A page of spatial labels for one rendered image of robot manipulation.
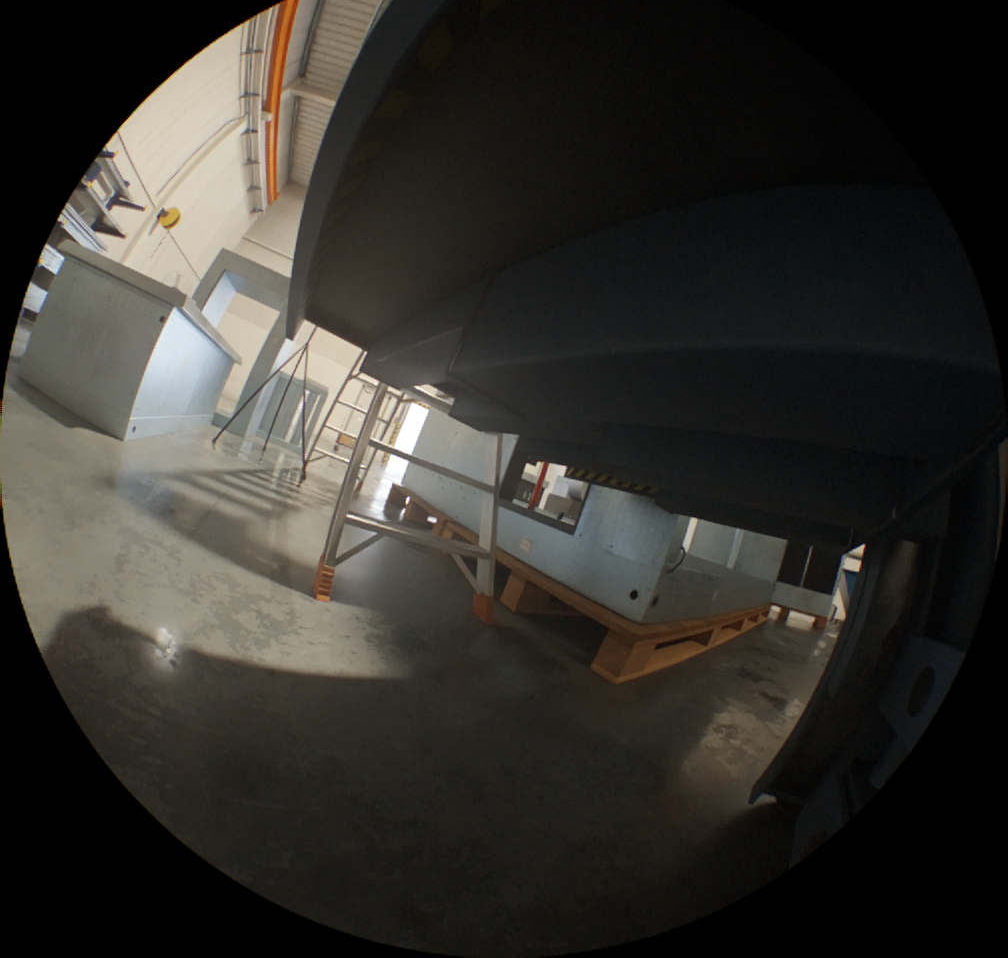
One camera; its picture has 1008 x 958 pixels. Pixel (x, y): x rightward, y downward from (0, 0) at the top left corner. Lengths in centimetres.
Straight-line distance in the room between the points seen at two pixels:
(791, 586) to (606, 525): 446
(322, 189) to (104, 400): 159
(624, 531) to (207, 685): 113
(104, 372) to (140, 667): 138
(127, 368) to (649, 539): 209
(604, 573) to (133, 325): 210
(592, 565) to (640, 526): 22
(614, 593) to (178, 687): 111
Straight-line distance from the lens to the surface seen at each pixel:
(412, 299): 46
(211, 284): 377
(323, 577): 86
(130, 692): 54
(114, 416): 171
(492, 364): 23
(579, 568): 122
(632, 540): 111
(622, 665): 99
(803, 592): 542
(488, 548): 111
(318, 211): 26
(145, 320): 170
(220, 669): 59
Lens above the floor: 40
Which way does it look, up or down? 7 degrees up
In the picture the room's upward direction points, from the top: 20 degrees clockwise
